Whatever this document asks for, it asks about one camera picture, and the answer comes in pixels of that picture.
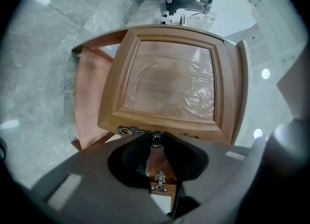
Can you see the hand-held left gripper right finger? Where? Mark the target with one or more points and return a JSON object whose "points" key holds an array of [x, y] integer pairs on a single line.
{"points": [[213, 169]]}

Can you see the white sink basin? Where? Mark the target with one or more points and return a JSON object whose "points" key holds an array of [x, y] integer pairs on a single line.
{"points": [[246, 84]]}

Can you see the metal cabinet hinge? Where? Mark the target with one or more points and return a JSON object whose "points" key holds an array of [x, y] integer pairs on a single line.
{"points": [[160, 181]]}

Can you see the wooden vanity cabinet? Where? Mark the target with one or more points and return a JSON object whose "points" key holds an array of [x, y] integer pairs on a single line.
{"points": [[90, 92]]}

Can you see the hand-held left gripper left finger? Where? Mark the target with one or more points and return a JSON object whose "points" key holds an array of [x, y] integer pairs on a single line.
{"points": [[97, 181]]}

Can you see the round ceiling lamp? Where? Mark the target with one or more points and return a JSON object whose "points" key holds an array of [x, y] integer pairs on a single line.
{"points": [[258, 133], [266, 74]]}

